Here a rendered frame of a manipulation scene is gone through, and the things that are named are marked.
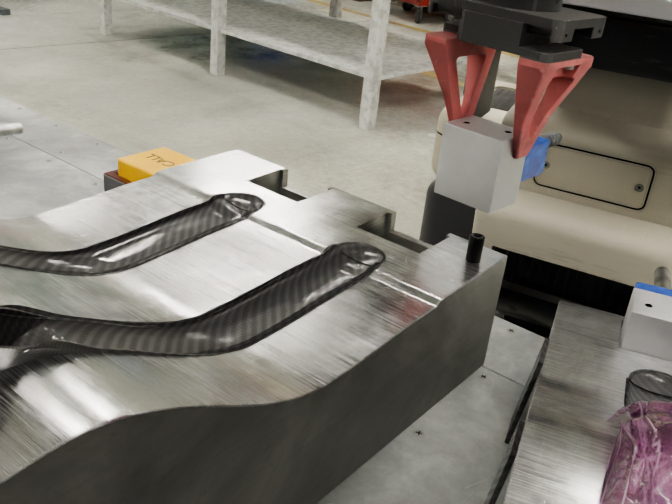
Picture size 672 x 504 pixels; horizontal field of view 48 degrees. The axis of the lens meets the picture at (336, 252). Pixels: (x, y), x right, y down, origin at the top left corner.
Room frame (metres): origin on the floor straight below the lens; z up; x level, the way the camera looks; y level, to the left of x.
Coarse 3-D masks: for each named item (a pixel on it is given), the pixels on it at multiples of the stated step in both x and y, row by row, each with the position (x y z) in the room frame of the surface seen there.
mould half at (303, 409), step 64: (128, 192) 0.51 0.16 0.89; (192, 192) 0.52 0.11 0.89; (256, 192) 0.53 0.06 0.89; (192, 256) 0.43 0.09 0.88; (256, 256) 0.43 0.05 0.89; (448, 256) 0.45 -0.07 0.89; (128, 320) 0.32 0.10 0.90; (320, 320) 0.37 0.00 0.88; (384, 320) 0.37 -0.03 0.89; (448, 320) 0.41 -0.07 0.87; (0, 384) 0.22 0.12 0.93; (64, 384) 0.22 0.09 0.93; (128, 384) 0.24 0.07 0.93; (192, 384) 0.26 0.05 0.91; (256, 384) 0.29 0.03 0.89; (320, 384) 0.31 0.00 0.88; (384, 384) 0.35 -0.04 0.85; (448, 384) 0.42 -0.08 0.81; (0, 448) 0.19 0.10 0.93; (64, 448) 0.19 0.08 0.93; (128, 448) 0.21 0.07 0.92; (192, 448) 0.24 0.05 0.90; (256, 448) 0.27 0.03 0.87; (320, 448) 0.31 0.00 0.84
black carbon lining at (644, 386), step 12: (636, 372) 0.39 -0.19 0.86; (648, 372) 0.39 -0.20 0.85; (660, 372) 0.39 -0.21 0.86; (636, 384) 0.38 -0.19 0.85; (648, 384) 0.39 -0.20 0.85; (660, 384) 0.39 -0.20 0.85; (624, 396) 0.36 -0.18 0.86; (636, 396) 0.37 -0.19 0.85; (648, 396) 0.38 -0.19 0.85; (660, 396) 0.38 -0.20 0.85
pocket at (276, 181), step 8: (264, 176) 0.56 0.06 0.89; (272, 176) 0.57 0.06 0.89; (280, 176) 0.58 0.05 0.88; (256, 184) 0.56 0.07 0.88; (264, 184) 0.56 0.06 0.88; (272, 184) 0.57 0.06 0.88; (280, 184) 0.58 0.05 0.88; (280, 192) 0.58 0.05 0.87; (288, 192) 0.57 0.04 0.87; (296, 192) 0.57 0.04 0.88; (296, 200) 0.57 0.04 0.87
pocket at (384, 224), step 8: (384, 216) 0.51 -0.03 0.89; (392, 216) 0.51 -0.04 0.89; (368, 224) 0.50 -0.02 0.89; (376, 224) 0.50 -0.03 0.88; (384, 224) 0.51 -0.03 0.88; (392, 224) 0.52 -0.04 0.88; (376, 232) 0.51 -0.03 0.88; (384, 232) 0.51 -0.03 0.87; (392, 232) 0.51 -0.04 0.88; (400, 232) 0.52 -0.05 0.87; (392, 240) 0.51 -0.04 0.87; (400, 240) 0.51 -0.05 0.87; (408, 240) 0.50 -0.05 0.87; (416, 240) 0.50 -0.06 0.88; (408, 248) 0.50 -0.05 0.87; (416, 248) 0.50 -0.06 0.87; (424, 248) 0.49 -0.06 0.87
